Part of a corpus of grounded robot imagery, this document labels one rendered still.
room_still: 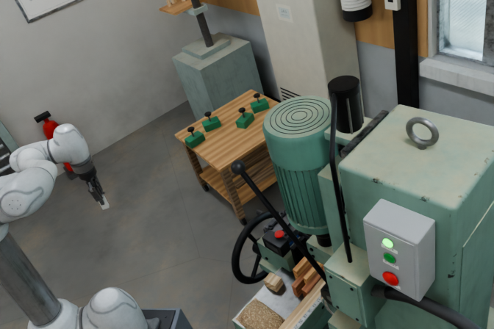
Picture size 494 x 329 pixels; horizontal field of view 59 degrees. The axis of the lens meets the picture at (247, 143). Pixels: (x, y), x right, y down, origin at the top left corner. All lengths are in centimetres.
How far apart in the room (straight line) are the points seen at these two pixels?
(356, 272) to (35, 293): 104
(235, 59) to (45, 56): 150
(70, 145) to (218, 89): 177
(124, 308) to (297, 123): 97
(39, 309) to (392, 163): 122
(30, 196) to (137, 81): 294
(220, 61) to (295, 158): 243
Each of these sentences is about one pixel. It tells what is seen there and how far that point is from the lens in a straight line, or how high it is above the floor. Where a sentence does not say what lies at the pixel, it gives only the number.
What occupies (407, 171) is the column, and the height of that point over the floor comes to 152.
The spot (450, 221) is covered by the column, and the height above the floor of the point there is 149.
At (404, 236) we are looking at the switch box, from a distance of 75.
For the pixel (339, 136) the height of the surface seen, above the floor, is 152.
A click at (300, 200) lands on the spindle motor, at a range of 106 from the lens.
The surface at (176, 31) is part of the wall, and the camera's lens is 422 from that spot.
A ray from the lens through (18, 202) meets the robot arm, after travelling 130.
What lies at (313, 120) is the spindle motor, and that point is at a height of 151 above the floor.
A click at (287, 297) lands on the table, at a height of 90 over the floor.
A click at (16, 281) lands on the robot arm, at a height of 114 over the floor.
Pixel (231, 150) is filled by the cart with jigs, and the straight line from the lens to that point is 263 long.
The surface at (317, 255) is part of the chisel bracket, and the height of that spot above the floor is 103.
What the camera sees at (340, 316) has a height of 108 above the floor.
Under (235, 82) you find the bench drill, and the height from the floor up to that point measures 46.
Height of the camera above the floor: 206
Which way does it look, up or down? 35 degrees down
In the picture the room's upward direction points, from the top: 18 degrees counter-clockwise
